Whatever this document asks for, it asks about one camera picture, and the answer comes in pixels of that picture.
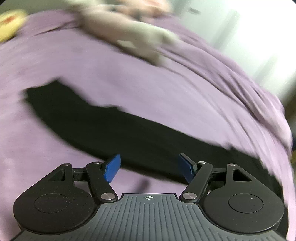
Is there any black garment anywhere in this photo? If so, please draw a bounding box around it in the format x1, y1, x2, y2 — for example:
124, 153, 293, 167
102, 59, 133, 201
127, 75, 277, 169
26, 80, 282, 196

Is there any purple bed blanket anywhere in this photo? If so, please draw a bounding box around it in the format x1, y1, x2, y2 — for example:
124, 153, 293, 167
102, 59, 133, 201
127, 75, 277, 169
1, 10, 295, 240

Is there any white plush toy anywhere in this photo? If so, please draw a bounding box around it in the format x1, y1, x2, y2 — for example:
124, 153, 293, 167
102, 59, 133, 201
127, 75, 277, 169
79, 6, 179, 66

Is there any white wardrobe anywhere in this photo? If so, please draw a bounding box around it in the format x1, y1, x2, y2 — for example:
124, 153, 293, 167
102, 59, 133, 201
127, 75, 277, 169
172, 1, 295, 99

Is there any pink plush toy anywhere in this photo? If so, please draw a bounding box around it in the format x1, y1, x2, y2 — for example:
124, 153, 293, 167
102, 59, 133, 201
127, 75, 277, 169
67, 0, 173, 18

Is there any yellow plush toy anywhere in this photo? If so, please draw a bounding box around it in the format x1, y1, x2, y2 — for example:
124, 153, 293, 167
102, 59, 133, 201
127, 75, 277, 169
0, 9, 28, 42

